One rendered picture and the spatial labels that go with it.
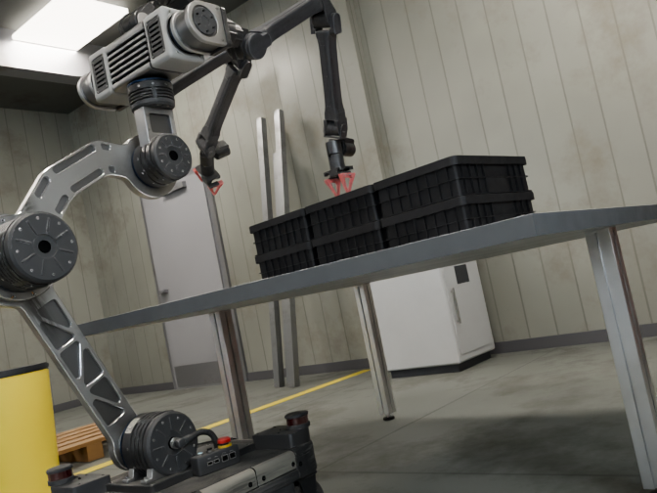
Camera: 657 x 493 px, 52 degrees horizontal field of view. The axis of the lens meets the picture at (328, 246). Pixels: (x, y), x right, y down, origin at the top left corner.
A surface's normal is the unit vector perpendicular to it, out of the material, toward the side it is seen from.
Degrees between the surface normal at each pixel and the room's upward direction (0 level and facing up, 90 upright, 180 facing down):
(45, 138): 90
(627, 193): 90
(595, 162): 90
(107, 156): 90
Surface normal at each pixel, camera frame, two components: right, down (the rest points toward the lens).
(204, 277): -0.62, 0.07
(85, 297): 0.76, -0.20
